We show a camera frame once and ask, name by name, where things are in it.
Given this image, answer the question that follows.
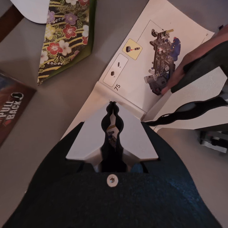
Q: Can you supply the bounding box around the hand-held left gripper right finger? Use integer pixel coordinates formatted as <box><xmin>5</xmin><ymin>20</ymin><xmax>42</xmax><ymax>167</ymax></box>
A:
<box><xmin>113</xmin><ymin>101</ymin><xmax>159</xmax><ymax>169</ymax></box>

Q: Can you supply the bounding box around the person's right hand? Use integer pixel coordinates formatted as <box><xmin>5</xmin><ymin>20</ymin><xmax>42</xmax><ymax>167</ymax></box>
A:
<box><xmin>161</xmin><ymin>25</ymin><xmax>228</xmax><ymax>95</ymax></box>

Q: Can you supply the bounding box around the floral origami paper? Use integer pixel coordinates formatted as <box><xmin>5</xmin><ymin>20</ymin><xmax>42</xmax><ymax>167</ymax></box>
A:
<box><xmin>37</xmin><ymin>0</ymin><xmax>97</xmax><ymax>86</ymax></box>

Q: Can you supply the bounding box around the lego vehicle chassis model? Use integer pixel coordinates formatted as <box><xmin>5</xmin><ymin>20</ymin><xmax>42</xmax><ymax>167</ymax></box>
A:
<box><xmin>199</xmin><ymin>131</ymin><xmax>228</xmax><ymax>154</ymax></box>

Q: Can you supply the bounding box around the lego instruction booklet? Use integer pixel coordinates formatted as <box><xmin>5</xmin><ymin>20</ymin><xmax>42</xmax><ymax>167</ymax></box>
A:
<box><xmin>61</xmin><ymin>0</ymin><xmax>216</xmax><ymax>143</ymax></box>

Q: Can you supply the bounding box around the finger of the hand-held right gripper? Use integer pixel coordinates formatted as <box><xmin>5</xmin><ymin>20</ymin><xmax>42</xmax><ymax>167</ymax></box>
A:
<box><xmin>153</xmin><ymin>107</ymin><xmax>228</xmax><ymax>130</ymax></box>
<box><xmin>143</xmin><ymin>66</ymin><xmax>228</xmax><ymax>126</ymax></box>

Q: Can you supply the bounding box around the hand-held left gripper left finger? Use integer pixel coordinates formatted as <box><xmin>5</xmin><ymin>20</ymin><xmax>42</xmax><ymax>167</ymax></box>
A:
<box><xmin>66</xmin><ymin>101</ymin><xmax>114</xmax><ymax>169</ymax></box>

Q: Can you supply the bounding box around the white document stand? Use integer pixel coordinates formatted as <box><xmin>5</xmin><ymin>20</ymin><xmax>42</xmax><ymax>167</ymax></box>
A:
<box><xmin>10</xmin><ymin>0</ymin><xmax>50</xmax><ymax>24</ymax></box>

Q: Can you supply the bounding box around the lego set box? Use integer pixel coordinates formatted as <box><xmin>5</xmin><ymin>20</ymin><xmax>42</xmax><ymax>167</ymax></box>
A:
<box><xmin>0</xmin><ymin>70</ymin><xmax>37</xmax><ymax>148</ymax></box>

